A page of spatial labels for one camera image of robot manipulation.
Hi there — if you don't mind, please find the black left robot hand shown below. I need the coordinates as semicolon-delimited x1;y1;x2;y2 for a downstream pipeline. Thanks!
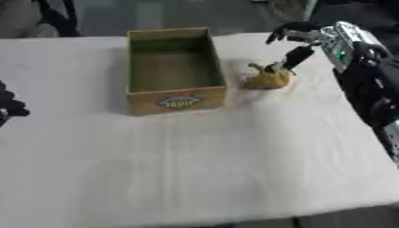
0;80;31;128

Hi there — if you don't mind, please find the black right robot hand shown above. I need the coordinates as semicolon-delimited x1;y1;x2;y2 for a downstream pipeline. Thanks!
265;20;328;74

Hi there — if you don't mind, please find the tan cardboard box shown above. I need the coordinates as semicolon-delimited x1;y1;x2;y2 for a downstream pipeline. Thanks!
125;27;230;117

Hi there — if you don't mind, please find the yellow-brown toy pear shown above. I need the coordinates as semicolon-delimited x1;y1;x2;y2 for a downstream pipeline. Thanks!
241;62;293;91

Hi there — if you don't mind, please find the black tripod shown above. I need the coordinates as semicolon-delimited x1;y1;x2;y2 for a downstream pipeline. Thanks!
31;0;85;38

